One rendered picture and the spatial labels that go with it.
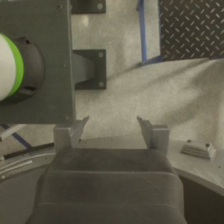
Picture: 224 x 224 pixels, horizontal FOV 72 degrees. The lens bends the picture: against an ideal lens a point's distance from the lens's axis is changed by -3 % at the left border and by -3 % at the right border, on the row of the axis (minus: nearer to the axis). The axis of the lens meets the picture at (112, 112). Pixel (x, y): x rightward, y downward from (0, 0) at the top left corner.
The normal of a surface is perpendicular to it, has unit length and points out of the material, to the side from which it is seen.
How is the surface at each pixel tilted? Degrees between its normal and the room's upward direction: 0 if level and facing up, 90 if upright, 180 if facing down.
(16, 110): 0
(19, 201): 39
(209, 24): 0
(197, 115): 0
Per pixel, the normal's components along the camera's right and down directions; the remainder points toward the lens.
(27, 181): 0.49, 0.17
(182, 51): -0.03, 0.25
